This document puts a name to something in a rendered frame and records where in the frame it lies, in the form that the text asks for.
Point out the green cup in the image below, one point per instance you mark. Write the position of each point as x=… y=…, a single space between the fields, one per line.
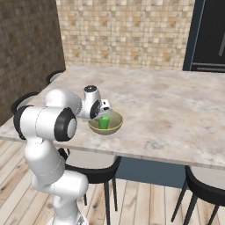
x=103 y=123

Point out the dark blue table base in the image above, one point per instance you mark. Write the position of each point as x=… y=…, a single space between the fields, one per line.
x=152 y=172

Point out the black fridge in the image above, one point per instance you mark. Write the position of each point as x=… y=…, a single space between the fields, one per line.
x=209 y=32

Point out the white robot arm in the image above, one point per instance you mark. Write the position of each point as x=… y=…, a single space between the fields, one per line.
x=44 y=164

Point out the black chair with grey seat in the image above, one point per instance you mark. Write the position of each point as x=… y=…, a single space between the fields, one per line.
x=205 y=192
x=20 y=101
x=51 y=75
x=96 y=172

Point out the dark blue cabinet panel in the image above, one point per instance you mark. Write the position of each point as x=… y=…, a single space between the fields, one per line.
x=192 y=35

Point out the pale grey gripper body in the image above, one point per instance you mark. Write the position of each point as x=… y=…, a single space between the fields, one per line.
x=103 y=113

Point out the olive beige bowl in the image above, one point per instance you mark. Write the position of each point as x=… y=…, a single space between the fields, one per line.
x=114 y=125

